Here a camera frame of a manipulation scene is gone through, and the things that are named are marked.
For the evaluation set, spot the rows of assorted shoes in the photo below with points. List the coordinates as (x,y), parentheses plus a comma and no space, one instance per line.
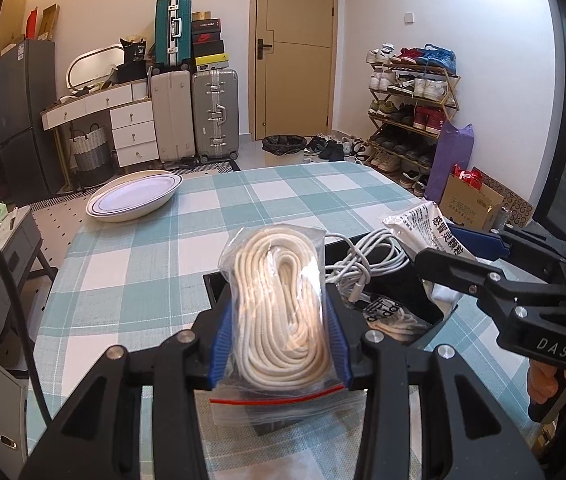
(408,110)

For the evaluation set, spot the beige suitcase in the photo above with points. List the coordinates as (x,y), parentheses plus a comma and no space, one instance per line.
(173,115)

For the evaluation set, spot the bin with black liner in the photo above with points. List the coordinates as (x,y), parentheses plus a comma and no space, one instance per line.
(283,147)

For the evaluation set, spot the person's right hand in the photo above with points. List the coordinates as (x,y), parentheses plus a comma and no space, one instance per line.
(548,377)

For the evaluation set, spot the black paper bag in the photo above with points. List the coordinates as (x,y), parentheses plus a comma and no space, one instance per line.
(134,52)

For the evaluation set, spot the white printed sachet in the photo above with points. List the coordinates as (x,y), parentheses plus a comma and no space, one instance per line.
(428,230)

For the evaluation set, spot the grey refrigerator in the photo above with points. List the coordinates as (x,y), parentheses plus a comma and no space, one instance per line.
(23,120)

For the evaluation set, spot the tan wooden door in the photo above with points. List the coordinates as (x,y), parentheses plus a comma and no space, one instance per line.
(293,85)

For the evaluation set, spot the oval mirror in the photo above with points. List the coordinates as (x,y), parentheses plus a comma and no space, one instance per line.
(90,67)

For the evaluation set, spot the red snack packets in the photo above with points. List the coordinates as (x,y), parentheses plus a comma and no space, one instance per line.
(468,175)

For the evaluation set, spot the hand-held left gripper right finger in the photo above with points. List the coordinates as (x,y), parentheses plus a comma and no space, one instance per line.
(343,350)

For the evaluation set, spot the purple bag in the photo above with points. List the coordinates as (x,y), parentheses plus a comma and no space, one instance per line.
(450,165)

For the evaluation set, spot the black cardboard box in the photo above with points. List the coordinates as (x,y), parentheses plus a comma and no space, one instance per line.
(398,287)

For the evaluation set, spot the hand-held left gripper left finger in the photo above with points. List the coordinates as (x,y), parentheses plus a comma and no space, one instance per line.
(218,345)

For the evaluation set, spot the dotted floor mat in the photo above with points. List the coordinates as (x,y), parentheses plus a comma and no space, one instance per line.
(58,230)

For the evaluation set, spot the slim red box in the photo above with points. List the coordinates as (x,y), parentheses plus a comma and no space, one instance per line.
(32,22)

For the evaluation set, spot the bagged adidas laces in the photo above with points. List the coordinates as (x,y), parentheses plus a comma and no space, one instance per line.
(388,317)

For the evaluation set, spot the open cardboard box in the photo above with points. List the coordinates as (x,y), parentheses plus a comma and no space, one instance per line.
(468,205)

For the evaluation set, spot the white drawer dresser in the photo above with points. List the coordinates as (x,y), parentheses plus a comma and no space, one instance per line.
(133,125)

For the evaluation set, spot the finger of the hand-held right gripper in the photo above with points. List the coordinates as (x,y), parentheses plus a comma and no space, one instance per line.
(480,245)
(453,267)

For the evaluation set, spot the silver suitcase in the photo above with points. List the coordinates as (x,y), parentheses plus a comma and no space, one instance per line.
(215,110)

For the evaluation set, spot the white oval plate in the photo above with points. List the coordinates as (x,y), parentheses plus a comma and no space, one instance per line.
(133,197)

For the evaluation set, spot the wooden shoe rack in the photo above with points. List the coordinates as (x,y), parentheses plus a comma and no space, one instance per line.
(453,110)

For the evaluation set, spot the teal suitcase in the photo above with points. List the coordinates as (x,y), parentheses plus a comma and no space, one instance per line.
(170,30)

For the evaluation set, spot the scattered dark shoes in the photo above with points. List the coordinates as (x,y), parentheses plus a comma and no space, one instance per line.
(333,147)

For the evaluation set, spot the grey side table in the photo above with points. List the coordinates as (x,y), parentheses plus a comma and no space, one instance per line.
(18,260)

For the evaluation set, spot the honeycomb patterned cardboard sheet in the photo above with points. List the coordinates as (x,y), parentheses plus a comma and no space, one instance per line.
(518,207)

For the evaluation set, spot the large black shoe box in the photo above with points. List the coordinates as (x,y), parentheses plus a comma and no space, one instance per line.
(209,49)

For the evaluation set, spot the woven laundry basket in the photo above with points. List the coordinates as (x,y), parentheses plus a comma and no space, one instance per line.
(90,157)

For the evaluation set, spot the small black shoe box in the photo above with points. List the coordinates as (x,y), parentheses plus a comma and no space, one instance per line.
(207,26)

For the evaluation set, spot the black and yellow shoe box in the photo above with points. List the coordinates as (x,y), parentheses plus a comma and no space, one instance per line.
(211,63)

